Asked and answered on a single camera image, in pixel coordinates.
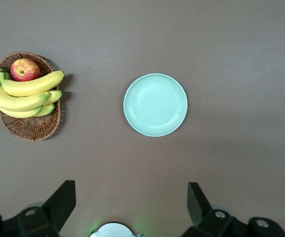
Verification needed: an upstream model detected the light green round plate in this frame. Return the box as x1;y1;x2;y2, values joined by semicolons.
123;73;188;137

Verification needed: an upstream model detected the yellow banana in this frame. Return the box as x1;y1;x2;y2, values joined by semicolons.
0;74;51;112
42;89;63;106
0;102;44;119
0;70;65;97
33;103;56;118

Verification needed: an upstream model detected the brown table cover cloth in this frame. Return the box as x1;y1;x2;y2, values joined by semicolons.
0;0;285;237

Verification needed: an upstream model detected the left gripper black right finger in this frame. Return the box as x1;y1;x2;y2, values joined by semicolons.
181;182;285;237

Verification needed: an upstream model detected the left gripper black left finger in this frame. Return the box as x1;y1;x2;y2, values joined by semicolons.
0;180;77;237

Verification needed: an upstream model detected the brown wicker basket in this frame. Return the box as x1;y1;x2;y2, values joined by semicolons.
0;51;62;142

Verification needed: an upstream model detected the red yellow apple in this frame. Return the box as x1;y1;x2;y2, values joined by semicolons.
10;58;41;82

